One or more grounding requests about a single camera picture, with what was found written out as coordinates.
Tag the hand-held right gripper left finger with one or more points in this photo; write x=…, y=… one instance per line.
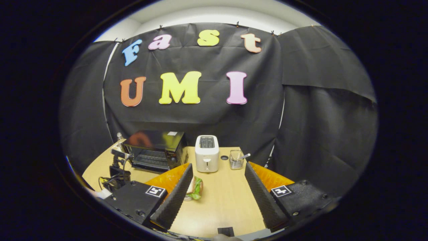
x=174, y=201

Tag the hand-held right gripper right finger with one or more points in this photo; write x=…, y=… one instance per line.
x=264, y=202

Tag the sandwich with green lettuce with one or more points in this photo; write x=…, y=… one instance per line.
x=195, y=187

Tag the black electric oven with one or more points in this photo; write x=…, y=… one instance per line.
x=153, y=140

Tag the clear plastic water bottle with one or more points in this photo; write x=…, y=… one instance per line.
x=119, y=139

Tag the grey utensil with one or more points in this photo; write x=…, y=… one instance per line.
x=246, y=155

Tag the white toaster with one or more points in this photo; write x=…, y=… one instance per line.
x=207, y=157

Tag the black backdrop cloth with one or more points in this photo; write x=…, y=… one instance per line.
x=207, y=117

